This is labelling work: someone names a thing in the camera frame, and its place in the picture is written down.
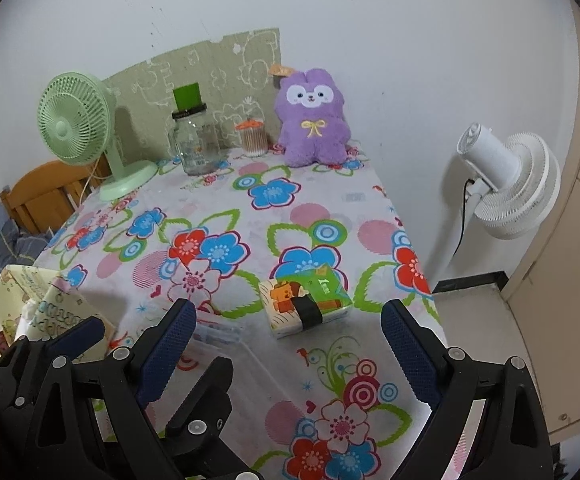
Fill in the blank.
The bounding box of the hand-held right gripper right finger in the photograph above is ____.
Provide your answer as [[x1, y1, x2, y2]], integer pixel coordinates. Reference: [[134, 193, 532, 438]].
[[381, 299, 556, 480]]

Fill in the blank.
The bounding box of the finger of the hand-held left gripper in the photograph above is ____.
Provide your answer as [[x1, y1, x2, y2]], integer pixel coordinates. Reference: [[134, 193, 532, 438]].
[[0, 317, 106, 461], [164, 357, 267, 480]]

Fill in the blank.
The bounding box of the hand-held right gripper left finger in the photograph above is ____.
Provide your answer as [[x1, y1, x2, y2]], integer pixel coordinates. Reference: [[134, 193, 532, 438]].
[[24, 299, 197, 480]]

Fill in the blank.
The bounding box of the yellow fabric storage box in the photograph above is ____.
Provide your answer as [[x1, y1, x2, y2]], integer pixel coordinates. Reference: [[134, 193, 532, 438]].
[[0, 264, 117, 377]]

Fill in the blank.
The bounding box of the tissue pack with bear print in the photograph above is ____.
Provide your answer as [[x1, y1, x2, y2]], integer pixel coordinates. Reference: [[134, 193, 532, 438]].
[[259, 267, 353, 340]]

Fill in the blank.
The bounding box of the clear plastic packet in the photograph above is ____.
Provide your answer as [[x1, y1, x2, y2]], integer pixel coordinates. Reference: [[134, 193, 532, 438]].
[[190, 310, 243, 347]]

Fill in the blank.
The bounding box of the grey plaid pillow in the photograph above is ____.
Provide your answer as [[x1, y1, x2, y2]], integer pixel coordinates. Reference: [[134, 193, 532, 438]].
[[0, 220, 57, 282]]

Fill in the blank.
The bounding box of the wooden bed headboard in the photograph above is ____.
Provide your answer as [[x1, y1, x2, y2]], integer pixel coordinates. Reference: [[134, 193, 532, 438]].
[[0, 160, 114, 237]]

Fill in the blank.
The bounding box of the floral tablecloth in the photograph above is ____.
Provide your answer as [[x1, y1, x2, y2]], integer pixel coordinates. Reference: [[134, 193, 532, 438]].
[[30, 142, 470, 480]]

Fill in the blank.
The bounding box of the beige door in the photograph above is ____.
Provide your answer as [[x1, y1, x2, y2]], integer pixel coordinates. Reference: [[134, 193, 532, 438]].
[[500, 0, 580, 446]]

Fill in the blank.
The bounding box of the white standing fan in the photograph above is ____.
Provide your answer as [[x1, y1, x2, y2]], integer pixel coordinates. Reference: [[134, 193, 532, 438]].
[[427, 121, 562, 292]]

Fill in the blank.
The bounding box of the glass jar mug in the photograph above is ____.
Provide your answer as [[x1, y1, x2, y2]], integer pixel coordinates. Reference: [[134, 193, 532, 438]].
[[168, 102, 221, 177]]

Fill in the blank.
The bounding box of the green desk fan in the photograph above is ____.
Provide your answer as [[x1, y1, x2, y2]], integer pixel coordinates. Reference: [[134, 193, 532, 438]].
[[37, 72, 159, 204]]

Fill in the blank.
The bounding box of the cotton swab jar orange lid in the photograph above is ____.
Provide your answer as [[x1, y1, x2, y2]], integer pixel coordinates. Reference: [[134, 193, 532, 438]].
[[235, 118, 269, 157]]

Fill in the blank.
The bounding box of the purple plush bunny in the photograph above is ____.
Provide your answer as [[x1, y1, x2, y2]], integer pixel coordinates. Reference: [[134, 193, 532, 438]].
[[270, 62, 353, 169]]

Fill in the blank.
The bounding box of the green plastic cup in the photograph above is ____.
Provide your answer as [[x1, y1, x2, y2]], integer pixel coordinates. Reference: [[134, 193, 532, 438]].
[[172, 82, 202, 111]]

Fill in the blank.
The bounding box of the green patterned board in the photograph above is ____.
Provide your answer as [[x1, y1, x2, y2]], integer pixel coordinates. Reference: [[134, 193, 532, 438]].
[[101, 27, 283, 162]]

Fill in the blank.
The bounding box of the white fan cord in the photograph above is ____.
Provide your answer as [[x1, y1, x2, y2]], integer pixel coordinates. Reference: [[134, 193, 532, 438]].
[[80, 156, 109, 207]]

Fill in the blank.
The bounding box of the black fan cable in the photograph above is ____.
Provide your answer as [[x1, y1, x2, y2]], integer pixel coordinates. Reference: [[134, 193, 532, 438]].
[[457, 177, 476, 252]]

